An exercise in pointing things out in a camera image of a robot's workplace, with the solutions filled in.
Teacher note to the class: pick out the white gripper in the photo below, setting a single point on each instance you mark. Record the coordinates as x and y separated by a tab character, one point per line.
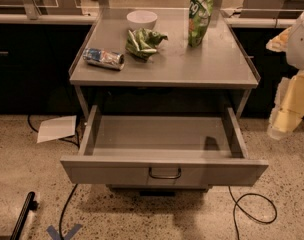
301	45

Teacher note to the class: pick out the green jalapeno chip bag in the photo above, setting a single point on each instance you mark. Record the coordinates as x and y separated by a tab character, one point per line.
143	43

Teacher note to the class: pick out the tall green chip bag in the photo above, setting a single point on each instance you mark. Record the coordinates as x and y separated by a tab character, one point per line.
200	12

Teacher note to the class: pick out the open grey top drawer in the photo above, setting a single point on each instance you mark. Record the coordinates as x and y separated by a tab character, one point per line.
118	150

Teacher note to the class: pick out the grey metal cabinet table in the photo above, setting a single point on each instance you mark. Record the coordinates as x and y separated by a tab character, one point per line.
178	80

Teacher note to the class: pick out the white bowl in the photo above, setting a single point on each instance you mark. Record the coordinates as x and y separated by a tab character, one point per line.
141	19

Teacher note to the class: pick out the blue silver crushed can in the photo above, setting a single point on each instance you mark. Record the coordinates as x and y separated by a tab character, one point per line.
102	58

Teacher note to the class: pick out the white paper sheet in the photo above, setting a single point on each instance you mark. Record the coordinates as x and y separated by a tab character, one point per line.
56	128

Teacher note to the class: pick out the dark counter left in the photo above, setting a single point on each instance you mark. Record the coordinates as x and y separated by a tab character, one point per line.
34	64

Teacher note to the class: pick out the black bar bottom left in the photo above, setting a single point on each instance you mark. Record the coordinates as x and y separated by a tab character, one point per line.
30	204

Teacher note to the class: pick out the black drawer handle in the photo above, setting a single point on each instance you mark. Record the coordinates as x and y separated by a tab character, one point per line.
175	176

